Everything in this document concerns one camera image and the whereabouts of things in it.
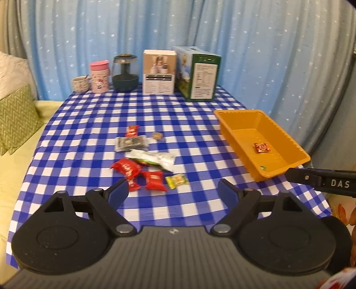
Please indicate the green carton box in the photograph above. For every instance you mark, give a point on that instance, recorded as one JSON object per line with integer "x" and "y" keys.
{"x": 201, "y": 75}

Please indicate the large red snack packet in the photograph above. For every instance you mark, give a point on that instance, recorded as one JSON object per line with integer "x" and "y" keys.
{"x": 125, "y": 166}

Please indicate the grey curtain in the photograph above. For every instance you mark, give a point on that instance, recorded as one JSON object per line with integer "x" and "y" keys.
{"x": 19, "y": 30}

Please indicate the small red candy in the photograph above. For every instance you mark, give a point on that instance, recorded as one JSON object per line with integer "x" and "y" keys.
{"x": 132, "y": 130}

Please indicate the grey lace-trimmed cloth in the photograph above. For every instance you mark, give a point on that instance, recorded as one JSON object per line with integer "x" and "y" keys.
{"x": 331, "y": 111}

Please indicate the yellow bed sheet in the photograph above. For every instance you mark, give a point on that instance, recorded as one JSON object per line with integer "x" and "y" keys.
{"x": 16, "y": 177}

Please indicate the pink cartoon cup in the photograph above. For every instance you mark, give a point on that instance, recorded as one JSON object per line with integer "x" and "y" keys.
{"x": 99, "y": 77}

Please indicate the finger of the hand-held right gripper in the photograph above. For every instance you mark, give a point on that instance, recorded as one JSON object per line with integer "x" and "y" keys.
{"x": 314, "y": 180}

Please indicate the green zigzag pillow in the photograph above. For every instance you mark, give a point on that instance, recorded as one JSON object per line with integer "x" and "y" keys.
{"x": 16, "y": 119}

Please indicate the white pillow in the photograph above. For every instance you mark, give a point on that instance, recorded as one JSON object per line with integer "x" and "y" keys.
{"x": 14, "y": 72}

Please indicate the white green snack packet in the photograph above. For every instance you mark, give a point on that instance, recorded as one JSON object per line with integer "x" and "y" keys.
{"x": 153, "y": 159}

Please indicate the blue white checkered tablecloth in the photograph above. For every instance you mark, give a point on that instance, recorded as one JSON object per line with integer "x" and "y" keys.
{"x": 194, "y": 125}

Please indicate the red white printed cloth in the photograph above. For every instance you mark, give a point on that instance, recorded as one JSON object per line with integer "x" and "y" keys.
{"x": 338, "y": 280}

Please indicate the cream ceramic cup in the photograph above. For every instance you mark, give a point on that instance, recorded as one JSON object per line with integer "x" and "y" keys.
{"x": 80, "y": 84}

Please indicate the blue starry curtain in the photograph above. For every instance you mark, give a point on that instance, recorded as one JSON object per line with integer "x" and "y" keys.
{"x": 222, "y": 33}

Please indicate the grey black snack packet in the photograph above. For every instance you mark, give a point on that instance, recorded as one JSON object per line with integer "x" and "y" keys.
{"x": 130, "y": 143}

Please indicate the dark green glass jar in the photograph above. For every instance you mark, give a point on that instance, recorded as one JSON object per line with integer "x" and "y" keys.
{"x": 125, "y": 73}

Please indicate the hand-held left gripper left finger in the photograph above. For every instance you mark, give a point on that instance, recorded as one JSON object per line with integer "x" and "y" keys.
{"x": 118, "y": 192}

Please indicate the red patterned candy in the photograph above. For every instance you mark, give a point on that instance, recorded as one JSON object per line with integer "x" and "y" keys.
{"x": 262, "y": 147}

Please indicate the yellow candy packet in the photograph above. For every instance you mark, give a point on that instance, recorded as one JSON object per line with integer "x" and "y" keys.
{"x": 177, "y": 180}

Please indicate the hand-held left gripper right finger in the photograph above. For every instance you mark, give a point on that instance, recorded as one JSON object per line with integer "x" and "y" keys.
{"x": 226, "y": 191}

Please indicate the orange plastic tray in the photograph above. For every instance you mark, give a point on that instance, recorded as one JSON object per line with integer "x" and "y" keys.
{"x": 250, "y": 130}

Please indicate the small gold wrapped candy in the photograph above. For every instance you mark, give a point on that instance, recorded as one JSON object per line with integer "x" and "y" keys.
{"x": 157, "y": 136}

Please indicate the white carton box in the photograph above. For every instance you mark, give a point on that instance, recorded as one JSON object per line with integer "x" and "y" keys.
{"x": 159, "y": 72}

